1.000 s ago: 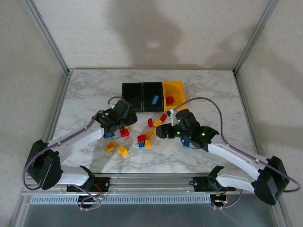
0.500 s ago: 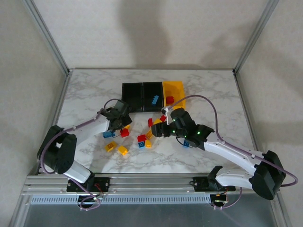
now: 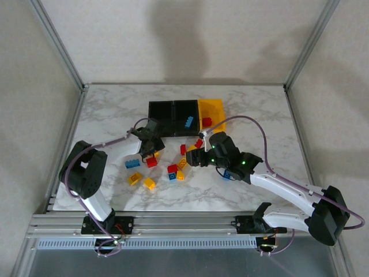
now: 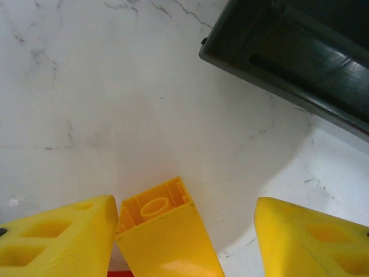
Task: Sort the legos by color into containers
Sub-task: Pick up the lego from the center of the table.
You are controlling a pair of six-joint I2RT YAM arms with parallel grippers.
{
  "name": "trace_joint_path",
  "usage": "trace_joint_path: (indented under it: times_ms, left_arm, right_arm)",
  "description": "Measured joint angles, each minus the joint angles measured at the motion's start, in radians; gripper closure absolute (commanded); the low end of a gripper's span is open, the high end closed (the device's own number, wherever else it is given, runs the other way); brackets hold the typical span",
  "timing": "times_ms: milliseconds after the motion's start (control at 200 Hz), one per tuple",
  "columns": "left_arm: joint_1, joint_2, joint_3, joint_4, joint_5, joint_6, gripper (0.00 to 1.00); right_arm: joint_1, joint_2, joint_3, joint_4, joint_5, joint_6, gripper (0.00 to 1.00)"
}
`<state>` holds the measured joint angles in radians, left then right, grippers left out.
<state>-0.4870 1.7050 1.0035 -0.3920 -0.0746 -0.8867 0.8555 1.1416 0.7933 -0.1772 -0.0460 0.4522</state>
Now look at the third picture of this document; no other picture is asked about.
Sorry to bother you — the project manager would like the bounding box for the yellow printed lego brick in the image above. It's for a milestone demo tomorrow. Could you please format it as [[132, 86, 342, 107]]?
[[127, 171, 144, 186]]

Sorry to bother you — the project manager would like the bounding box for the black plastic bin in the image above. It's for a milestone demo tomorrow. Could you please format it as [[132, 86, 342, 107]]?
[[148, 100, 176, 137], [172, 100, 200, 137]]

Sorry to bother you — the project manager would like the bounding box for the yellow plastic bin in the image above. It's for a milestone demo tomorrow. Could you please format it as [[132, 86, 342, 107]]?
[[197, 99, 227, 136]]

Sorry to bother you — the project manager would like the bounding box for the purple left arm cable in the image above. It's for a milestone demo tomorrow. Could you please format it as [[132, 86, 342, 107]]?
[[63, 117, 153, 257]]

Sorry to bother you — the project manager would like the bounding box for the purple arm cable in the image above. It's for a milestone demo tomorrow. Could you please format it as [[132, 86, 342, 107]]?
[[63, 117, 153, 257], [201, 115, 366, 257]]

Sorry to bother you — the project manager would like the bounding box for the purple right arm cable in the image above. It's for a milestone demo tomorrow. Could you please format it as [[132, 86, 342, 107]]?
[[201, 115, 366, 257]]

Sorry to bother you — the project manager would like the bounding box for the wide aluminium base rail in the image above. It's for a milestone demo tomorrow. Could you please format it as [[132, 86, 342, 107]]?
[[25, 212, 315, 239]]

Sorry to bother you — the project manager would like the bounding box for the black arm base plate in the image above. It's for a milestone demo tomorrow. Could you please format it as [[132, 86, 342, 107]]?
[[235, 215, 288, 234], [81, 215, 135, 235]]

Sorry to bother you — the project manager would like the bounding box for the aluminium side rail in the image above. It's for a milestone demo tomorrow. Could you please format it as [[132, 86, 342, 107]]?
[[284, 86, 357, 277], [43, 86, 89, 214]]

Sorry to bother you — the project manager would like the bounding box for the grey slotted cable duct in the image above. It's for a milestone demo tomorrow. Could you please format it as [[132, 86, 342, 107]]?
[[36, 238, 259, 250]]

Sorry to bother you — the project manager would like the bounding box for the aluminium frame post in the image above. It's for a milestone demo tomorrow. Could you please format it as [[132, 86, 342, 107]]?
[[283, 0, 341, 92], [27, 0, 89, 92]]

